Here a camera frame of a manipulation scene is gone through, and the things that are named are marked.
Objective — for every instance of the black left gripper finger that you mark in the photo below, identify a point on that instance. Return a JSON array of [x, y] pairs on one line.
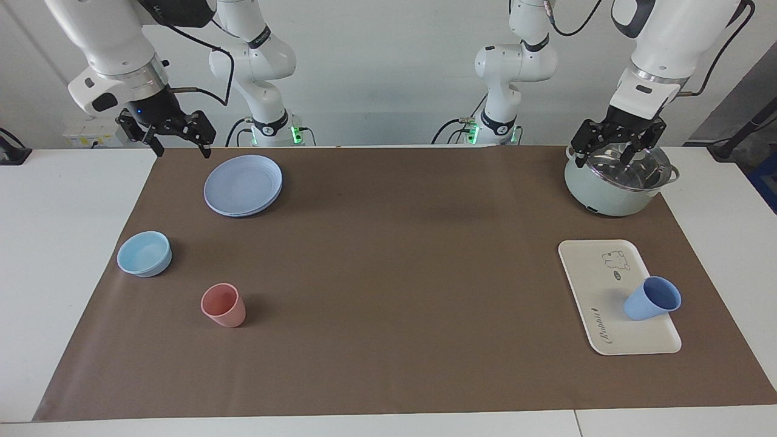
[[590, 136], [644, 141]]

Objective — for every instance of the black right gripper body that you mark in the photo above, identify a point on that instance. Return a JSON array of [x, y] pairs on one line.
[[153, 109]]

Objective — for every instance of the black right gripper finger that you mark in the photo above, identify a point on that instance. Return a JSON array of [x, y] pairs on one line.
[[199, 127], [144, 135]]

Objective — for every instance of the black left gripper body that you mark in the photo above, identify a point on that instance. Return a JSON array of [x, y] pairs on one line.
[[630, 121]]

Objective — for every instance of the blue plastic cup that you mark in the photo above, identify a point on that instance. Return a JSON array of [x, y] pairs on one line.
[[643, 306]]

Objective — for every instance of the pink plastic cup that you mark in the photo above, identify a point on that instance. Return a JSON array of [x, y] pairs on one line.
[[227, 312]]

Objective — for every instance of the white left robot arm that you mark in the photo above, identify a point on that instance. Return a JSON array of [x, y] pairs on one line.
[[680, 36]]

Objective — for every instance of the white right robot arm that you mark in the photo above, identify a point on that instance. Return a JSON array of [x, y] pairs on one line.
[[115, 36]]

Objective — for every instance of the cream tray with rabbit print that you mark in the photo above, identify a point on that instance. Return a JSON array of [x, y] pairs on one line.
[[601, 285]]

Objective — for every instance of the glass pot lid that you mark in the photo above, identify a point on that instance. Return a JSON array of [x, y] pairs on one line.
[[613, 173]]

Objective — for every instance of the white power strip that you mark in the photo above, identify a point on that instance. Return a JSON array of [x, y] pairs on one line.
[[85, 138]]

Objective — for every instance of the pale green cooking pot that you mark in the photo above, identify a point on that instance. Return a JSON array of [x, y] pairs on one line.
[[607, 199]]

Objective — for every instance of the blue-grey plate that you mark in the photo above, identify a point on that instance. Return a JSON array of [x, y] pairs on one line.
[[243, 185]]

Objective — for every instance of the black stand with pole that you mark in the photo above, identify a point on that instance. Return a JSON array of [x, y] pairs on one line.
[[725, 149]]

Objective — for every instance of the light blue bowl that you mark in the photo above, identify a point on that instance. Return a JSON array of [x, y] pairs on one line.
[[144, 254]]

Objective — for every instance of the blue crate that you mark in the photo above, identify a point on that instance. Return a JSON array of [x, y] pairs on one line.
[[768, 182]]

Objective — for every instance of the black table clamp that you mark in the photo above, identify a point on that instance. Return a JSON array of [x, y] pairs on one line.
[[12, 155]]

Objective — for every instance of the brown table mat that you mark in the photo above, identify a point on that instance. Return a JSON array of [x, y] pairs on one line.
[[394, 291]]

